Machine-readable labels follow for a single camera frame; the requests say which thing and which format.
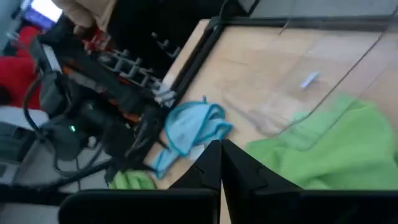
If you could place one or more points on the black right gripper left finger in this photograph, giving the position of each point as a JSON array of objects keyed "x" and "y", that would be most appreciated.
[{"x": 155, "y": 205}]

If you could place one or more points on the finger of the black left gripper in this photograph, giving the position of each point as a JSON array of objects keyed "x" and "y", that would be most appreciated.
[{"x": 147, "y": 130}]

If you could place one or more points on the large black case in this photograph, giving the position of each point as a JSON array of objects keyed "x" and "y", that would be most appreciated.
[{"x": 155, "y": 18}]

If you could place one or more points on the person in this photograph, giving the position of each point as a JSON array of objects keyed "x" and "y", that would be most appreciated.
[{"x": 15, "y": 71}]

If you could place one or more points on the light blue microfiber towel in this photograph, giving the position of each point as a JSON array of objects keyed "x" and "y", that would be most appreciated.
[{"x": 189, "y": 127}]

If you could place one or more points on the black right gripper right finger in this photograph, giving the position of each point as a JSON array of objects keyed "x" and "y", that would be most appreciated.
[{"x": 280, "y": 205}]

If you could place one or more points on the black bracket with white labels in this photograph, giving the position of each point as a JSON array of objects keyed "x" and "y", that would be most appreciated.
[{"x": 133, "y": 67}]

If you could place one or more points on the lit computer monitor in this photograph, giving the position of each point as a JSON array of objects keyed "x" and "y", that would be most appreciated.
[{"x": 43, "y": 11}]

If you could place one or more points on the clear plastic bin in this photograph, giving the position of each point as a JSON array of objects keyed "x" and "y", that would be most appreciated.
[{"x": 311, "y": 93}]

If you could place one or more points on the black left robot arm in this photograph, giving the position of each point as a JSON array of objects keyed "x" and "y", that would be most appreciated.
[{"x": 59, "y": 93}]

